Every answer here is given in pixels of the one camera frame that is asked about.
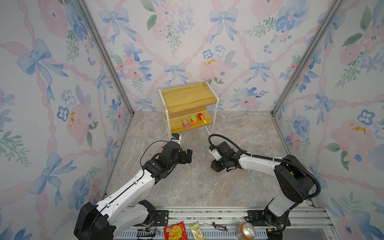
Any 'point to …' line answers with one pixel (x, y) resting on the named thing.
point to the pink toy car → (185, 123)
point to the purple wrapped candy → (220, 227)
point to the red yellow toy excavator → (200, 116)
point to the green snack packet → (196, 231)
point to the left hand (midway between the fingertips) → (185, 149)
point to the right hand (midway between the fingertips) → (213, 163)
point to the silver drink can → (245, 231)
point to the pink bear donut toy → (161, 148)
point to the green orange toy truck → (194, 119)
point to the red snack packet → (176, 232)
